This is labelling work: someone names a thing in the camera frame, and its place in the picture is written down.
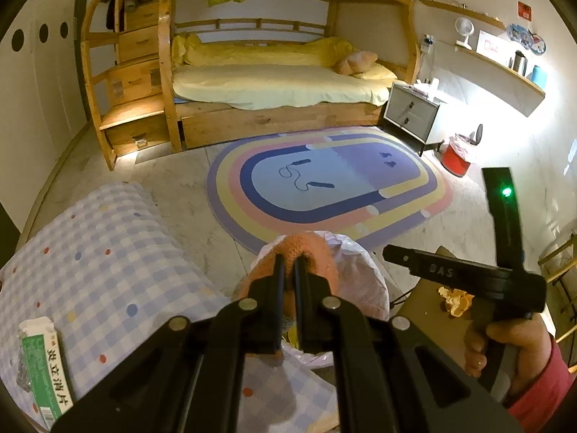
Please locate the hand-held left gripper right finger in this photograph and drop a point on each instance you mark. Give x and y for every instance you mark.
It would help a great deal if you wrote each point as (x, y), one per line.
(307, 291)

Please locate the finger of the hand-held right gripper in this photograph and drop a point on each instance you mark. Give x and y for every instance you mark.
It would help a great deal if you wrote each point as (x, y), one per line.
(403, 259)

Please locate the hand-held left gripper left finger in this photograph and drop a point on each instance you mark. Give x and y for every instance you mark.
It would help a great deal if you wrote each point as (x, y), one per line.
(269, 291)

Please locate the orange knitted cloth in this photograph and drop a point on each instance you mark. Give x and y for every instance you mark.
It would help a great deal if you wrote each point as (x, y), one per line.
(311, 246)

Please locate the white plastic bag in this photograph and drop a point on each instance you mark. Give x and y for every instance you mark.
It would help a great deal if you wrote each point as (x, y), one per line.
(360, 279)

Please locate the person's right forearm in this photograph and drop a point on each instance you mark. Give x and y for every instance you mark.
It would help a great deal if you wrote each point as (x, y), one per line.
(550, 383)

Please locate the red trash bin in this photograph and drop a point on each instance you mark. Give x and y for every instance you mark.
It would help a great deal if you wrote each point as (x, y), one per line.
(457, 158)

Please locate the person's right hand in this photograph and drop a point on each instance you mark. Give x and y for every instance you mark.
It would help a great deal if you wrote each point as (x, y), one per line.
(523, 338)

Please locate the orange peel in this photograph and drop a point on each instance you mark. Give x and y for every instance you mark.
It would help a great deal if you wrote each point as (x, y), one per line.
(456, 301)

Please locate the rainbow oval rug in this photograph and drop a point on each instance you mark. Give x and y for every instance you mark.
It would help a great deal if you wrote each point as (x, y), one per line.
(324, 207)

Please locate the grey nightstand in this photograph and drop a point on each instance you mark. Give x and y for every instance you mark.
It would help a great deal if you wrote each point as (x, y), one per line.
(412, 112)

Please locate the checkered dotted tablecloth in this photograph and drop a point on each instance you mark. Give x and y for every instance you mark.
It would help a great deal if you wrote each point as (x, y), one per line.
(112, 257)

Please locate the wooden bunk bed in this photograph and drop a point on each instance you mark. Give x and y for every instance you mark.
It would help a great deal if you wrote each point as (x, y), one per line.
(270, 117)

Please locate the pink plush toy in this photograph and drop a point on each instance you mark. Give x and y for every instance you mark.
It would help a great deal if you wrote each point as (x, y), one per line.
(356, 62)

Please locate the cream quilt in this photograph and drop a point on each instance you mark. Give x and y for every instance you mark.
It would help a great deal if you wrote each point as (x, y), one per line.
(279, 83)

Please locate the blue cup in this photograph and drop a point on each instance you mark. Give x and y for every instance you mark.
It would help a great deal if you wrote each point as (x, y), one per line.
(539, 75)

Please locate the steel thermos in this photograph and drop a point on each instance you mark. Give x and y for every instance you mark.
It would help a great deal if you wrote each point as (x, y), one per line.
(519, 63)

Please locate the white desk fan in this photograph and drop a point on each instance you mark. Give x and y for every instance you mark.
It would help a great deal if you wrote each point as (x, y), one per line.
(464, 29)

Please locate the green and white box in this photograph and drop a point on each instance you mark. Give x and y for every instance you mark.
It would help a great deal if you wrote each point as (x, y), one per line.
(45, 370)

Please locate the yellow blanket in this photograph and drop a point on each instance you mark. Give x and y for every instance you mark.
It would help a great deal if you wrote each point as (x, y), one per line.
(252, 52)

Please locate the decorative printed plate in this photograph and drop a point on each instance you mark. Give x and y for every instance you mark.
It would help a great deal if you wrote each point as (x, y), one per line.
(527, 39)

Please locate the wooden stair drawers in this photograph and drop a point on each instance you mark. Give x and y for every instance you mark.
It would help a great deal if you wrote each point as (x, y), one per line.
(135, 81)

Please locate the white wardrobe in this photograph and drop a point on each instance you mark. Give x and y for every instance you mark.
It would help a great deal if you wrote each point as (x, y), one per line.
(36, 99)

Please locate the curved wooden wall shelf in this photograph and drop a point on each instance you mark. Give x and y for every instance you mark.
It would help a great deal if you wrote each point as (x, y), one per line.
(509, 81)

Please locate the white picture frame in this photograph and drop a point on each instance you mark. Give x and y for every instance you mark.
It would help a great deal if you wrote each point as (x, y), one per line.
(491, 45)

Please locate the narrow wooden wall shelf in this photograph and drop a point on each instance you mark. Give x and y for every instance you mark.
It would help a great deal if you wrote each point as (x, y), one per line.
(464, 11)

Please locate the red wall sign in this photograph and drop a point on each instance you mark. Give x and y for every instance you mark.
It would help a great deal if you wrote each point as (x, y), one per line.
(524, 10)

